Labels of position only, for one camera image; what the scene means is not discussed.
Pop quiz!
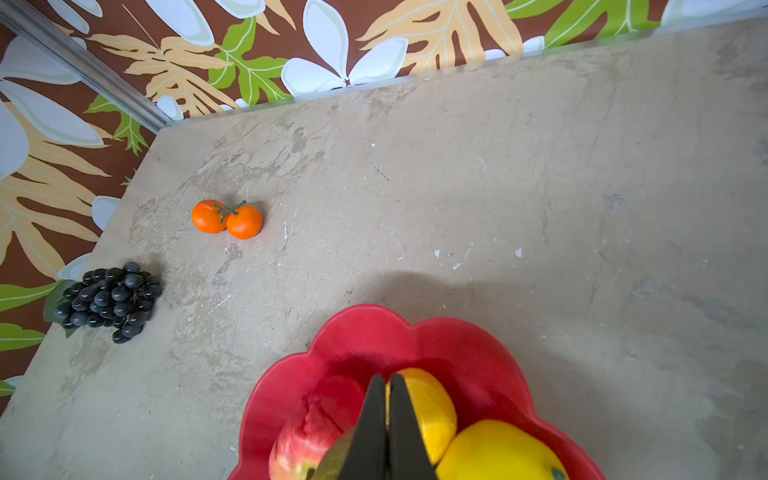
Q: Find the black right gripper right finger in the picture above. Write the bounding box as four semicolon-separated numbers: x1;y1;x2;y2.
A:
388;374;437;480

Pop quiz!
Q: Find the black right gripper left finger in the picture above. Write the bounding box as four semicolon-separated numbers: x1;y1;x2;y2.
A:
338;375;387;480

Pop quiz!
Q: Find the small yellow orange fruit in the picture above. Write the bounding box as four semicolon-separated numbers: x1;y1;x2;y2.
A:
397;368;458;466

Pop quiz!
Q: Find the red apple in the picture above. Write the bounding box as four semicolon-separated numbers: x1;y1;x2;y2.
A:
268;397;359;479

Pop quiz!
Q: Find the yellow lemon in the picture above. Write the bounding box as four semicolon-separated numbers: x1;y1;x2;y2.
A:
436;420;569;480

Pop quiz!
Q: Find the red flower-shaped fruit bowl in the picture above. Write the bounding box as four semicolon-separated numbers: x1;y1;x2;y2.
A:
230;305;604;479

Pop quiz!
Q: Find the orange tangerine pair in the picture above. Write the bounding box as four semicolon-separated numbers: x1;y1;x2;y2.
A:
191;200;264;240

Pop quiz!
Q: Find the black grape bunch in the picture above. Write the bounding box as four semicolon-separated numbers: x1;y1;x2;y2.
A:
43;261;164;344

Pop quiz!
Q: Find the aluminium frame post left rear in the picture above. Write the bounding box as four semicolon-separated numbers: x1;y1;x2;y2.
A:
1;1;175;134

